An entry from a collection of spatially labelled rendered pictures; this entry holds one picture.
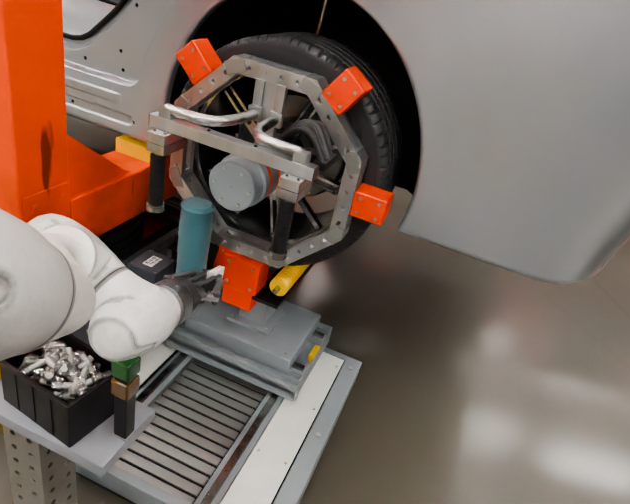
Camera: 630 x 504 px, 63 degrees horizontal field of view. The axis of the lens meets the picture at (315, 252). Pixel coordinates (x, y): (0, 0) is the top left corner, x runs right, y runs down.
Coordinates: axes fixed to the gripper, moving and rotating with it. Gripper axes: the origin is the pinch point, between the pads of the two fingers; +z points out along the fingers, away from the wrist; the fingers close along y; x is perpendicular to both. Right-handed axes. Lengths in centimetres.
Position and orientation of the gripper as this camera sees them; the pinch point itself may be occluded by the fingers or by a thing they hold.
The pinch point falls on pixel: (215, 275)
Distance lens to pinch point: 120.0
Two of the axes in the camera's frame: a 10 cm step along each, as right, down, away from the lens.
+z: 2.1, -1.9, 9.6
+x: -2.7, 9.3, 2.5
